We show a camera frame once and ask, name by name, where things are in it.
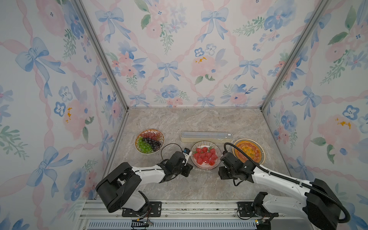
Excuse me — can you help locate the cream plastic wrap dispenser box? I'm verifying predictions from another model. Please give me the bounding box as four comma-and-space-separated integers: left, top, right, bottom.
180, 131, 233, 143

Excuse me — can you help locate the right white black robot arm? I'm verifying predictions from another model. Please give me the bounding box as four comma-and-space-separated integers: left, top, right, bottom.
218, 150, 351, 230

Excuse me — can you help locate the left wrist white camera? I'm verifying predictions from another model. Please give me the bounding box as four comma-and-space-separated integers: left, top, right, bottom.
182, 148, 192, 166

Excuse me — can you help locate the plate of red strawberries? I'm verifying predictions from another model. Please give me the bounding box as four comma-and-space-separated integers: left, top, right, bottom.
189, 140, 222, 171

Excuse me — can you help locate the plate of grapes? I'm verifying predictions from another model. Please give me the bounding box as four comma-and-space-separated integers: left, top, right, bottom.
135, 129, 165, 154

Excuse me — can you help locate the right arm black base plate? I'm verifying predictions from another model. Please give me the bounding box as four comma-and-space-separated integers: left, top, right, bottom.
237, 201, 273, 218

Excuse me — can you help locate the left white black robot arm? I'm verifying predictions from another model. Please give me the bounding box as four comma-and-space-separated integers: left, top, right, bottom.
96, 148, 193, 216

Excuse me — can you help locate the aluminium front rail frame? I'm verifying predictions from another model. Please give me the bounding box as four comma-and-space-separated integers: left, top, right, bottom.
75, 199, 325, 230

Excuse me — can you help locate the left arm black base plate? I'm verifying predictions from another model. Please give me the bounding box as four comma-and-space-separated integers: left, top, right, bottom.
122, 201, 162, 218

